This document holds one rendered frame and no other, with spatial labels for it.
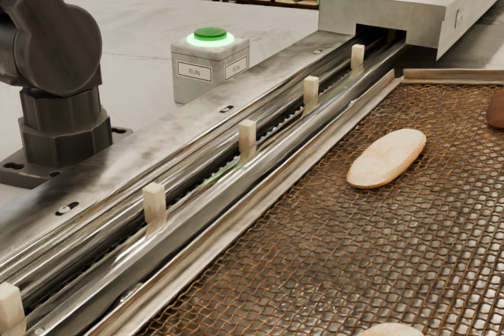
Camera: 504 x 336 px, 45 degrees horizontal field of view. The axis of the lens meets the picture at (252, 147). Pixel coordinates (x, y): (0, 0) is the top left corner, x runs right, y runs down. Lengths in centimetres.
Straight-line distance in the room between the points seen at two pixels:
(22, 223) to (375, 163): 25
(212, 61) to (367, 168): 32
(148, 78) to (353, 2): 30
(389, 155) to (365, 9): 45
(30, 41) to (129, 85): 32
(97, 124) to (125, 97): 19
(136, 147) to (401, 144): 24
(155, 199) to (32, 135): 17
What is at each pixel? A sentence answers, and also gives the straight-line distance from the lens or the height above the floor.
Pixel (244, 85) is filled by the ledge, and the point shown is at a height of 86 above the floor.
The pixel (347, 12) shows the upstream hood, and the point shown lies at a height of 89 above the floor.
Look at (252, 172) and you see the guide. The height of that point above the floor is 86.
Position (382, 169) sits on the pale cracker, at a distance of 43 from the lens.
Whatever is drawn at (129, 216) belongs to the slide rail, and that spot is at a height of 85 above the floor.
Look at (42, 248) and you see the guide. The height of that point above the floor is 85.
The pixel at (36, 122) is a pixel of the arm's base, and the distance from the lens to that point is 60.
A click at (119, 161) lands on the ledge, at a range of 54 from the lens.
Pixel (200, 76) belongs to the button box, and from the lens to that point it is 72.
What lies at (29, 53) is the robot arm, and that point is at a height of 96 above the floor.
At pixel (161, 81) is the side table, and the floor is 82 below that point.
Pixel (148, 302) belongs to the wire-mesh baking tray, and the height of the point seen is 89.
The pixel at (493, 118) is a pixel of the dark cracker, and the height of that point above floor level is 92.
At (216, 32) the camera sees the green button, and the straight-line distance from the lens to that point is 73.
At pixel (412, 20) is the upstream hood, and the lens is 86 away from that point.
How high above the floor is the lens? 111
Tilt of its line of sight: 27 degrees down
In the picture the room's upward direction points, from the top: straight up
